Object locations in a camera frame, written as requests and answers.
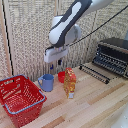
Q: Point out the black toaster oven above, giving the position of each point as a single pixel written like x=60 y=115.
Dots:
x=113 y=56

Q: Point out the black oven rack tray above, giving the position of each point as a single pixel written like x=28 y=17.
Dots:
x=94 y=73

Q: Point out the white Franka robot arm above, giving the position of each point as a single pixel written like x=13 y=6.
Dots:
x=66 y=20

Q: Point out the red plastic shopping basket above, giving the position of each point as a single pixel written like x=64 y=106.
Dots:
x=20 y=100

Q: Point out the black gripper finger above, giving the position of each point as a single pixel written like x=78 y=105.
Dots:
x=51 y=66
x=59 y=62

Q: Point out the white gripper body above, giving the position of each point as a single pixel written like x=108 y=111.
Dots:
x=55 y=53

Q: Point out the blue plastic mug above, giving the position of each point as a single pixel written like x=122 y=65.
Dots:
x=47 y=83

